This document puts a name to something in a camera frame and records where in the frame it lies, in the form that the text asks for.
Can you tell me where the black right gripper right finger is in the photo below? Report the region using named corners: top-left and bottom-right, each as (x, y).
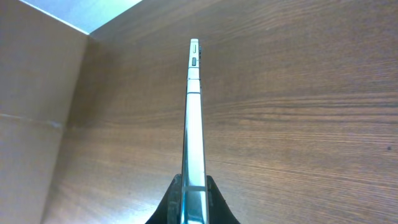
top-left (206, 175), bottom-right (240, 224)

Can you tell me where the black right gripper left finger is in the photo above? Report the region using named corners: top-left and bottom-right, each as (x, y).
top-left (146, 174), bottom-right (182, 224)

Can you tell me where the black Galaxy flip phone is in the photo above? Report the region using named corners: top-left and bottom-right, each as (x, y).
top-left (180, 39), bottom-right (209, 224)

